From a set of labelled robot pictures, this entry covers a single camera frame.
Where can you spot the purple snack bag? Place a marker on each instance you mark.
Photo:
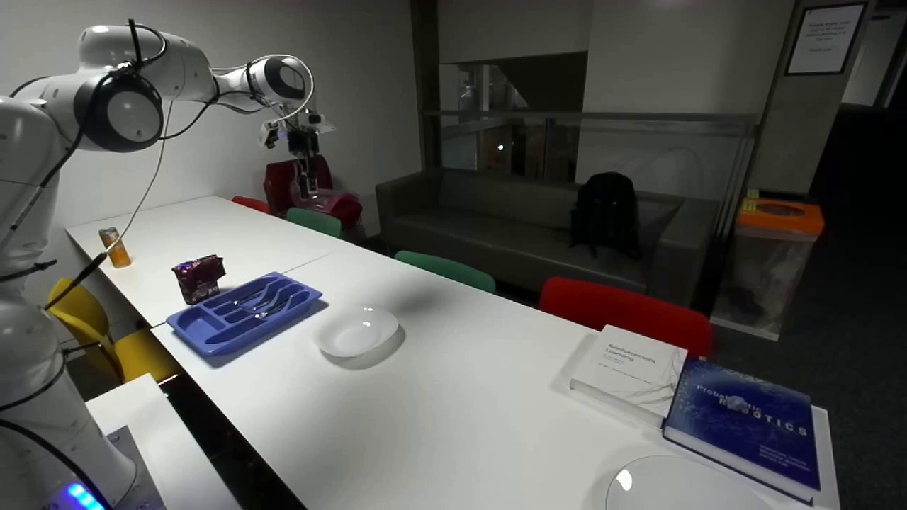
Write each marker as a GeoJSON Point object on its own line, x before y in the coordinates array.
{"type": "Point", "coordinates": [198, 278]}

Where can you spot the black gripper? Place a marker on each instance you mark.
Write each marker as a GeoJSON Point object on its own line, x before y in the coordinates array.
{"type": "Point", "coordinates": [305, 139]}

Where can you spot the glass balustrade railing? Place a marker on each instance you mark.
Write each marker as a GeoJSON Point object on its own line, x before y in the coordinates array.
{"type": "Point", "coordinates": [662, 156]}

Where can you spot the yellow chair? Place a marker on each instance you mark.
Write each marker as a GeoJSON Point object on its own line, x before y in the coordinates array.
{"type": "Point", "coordinates": [80, 314]}

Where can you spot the framed wall notice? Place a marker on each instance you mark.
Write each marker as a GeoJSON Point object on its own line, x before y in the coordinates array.
{"type": "Point", "coordinates": [827, 38]}

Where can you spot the black backpack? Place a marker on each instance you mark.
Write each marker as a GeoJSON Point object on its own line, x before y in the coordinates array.
{"type": "Point", "coordinates": [604, 214]}

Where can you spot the small red chair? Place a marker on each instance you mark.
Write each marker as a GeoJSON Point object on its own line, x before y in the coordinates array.
{"type": "Point", "coordinates": [250, 203]}

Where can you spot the green chair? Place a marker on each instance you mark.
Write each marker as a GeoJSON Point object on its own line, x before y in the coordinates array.
{"type": "Point", "coordinates": [448, 271]}
{"type": "Point", "coordinates": [315, 222]}

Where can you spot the white square-round plate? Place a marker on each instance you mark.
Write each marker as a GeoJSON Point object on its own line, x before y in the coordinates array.
{"type": "Point", "coordinates": [358, 339]}

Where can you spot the grey sofa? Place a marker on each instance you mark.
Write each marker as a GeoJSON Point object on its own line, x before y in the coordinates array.
{"type": "Point", "coordinates": [492, 222]}

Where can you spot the orange bottle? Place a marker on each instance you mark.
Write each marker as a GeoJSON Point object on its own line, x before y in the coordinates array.
{"type": "Point", "coordinates": [115, 248]}

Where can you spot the blue plastic cutlery tray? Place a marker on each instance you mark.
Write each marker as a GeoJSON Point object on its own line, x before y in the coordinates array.
{"type": "Point", "coordinates": [223, 329]}

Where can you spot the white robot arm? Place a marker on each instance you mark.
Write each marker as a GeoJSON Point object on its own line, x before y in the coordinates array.
{"type": "Point", "coordinates": [39, 170]}

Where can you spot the blue hardcover book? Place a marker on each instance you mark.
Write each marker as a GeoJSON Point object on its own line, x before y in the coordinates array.
{"type": "Point", "coordinates": [747, 429]}

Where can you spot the dark red armchair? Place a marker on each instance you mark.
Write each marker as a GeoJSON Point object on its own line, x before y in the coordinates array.
{"type": "Point", "coordinates": [335, 203]}

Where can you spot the white round plate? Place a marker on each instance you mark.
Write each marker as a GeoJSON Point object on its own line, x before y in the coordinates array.
{"type": "Point", "coordinates": [681, 486]}

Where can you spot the orange-lidded waste bin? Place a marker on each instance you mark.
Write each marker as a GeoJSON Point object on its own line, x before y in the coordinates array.
{"type": "Point", "coordinates": [769, 263]}

